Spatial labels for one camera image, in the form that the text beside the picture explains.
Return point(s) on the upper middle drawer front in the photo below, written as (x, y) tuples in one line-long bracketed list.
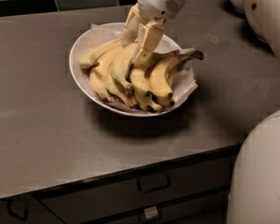
[(152, 195)]

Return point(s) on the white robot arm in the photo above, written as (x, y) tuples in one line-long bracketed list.
[(240, 93)]

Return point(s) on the white bowl right front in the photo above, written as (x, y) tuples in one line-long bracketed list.
[(257, 20)]

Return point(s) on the yellow banana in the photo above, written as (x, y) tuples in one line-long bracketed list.
[(157, 78), (97, 81), (101, 55), (117, 89)]

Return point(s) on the lower left yellow banana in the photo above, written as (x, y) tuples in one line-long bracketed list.
[(117, 89)]

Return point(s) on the white oval bowl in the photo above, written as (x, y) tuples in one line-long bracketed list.
[(84, 44)]

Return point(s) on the central yellow-green banana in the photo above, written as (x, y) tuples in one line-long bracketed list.
[(121, 66)]

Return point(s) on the greenish stem banana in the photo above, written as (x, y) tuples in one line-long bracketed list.
[(141, 88)]

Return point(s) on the far right back banana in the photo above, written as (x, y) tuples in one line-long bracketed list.
[(176, 66)]

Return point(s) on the black drawer handle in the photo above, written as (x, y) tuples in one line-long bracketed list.
[(153, 183), (17, 209)]

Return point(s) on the lower drawer handle with label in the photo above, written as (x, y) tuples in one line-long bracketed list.
[(150, 214)]

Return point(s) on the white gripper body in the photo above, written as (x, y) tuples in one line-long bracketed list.
[(157, 2)]

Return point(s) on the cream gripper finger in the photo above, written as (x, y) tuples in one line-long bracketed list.
[(134, 19), (149, 37)]

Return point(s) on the right front yellow banana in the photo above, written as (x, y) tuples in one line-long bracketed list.
[(157, 78)]

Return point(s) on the black drawer handle middle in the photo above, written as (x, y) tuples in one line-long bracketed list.
[(153, 183)]

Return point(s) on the top left yellow banana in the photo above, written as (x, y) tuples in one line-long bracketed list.
[(101, 55)]

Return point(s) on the black drawer handle left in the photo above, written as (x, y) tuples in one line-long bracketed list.
[(17, 209)]

